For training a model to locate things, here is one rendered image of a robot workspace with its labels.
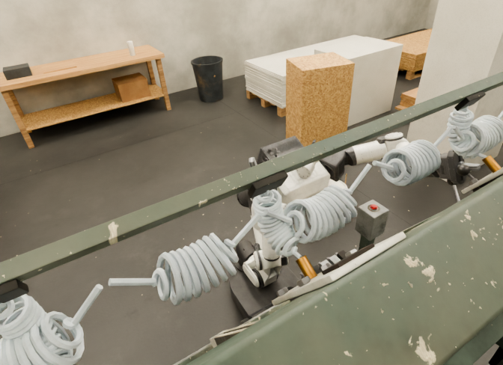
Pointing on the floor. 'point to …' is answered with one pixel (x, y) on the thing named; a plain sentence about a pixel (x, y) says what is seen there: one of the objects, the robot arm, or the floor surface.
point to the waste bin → (209, 77)
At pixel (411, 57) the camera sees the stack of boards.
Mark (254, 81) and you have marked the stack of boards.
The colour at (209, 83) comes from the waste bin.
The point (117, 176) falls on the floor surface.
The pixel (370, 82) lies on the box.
